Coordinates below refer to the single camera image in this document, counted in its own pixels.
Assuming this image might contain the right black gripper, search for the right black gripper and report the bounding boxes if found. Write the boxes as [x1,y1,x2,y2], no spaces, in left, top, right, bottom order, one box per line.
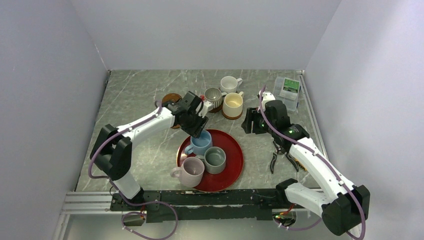
[241,107,276,135]

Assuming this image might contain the blue mug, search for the blue mug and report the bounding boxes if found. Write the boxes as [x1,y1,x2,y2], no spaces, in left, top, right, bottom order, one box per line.
[184,130,213,155]

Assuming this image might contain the cream yellow mug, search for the cream yellow mug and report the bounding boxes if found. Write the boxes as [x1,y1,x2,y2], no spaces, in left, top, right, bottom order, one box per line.
[222,91,244,117]

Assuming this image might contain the grey-green mug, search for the grey-green mug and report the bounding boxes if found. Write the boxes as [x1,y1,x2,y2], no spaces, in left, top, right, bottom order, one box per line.
[200,146,226,175]

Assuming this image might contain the white mug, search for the white mug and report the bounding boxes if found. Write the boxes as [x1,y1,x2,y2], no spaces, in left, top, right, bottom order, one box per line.
[219,76,243,94]

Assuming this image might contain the grey ribbed mug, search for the grey ribbed mug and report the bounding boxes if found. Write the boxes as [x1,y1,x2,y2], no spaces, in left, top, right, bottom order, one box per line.
[204,87,228,109]

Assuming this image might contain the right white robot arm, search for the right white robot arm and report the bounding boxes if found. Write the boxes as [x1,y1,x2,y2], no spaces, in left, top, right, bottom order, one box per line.
[241,100,370,236]

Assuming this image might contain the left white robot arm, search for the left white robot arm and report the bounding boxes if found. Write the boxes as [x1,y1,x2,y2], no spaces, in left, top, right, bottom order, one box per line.
[88,91,213,210]

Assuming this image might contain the lilac mug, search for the lilac mug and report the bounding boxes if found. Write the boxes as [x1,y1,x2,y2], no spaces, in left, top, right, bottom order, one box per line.
[170,157,205,188]

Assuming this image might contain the clear plastic parts box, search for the clear plastic parts box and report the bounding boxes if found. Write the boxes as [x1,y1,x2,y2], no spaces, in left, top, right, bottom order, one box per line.
[272,76,301,112]

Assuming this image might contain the red round tray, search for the red round tray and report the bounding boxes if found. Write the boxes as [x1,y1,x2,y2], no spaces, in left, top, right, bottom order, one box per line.
[176,129,244,193]

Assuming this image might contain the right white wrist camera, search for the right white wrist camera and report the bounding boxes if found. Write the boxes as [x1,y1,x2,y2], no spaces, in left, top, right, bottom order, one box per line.
[261,91,276,104]

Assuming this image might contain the black handled pliers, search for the black handled pliers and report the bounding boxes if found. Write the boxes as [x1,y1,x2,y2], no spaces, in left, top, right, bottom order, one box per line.
[269,141,299,174]

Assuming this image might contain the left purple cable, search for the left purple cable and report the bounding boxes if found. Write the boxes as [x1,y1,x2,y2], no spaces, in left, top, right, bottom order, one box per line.
[87,99,180,240]

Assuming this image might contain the purple cable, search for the purple cable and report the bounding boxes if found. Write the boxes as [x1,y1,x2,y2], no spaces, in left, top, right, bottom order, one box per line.
[257,85,367,240]
[87,99,180,240]

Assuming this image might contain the yellow handled cutters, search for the yellow handled cutters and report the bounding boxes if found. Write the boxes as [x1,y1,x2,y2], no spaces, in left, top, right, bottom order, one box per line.
[295,160,307,171]

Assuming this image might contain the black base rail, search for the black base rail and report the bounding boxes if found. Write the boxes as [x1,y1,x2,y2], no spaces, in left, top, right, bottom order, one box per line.
[109,188,296,223]

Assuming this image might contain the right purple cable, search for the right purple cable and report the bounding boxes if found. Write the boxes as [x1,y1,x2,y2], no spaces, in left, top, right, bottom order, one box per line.
[257,85,367,240]

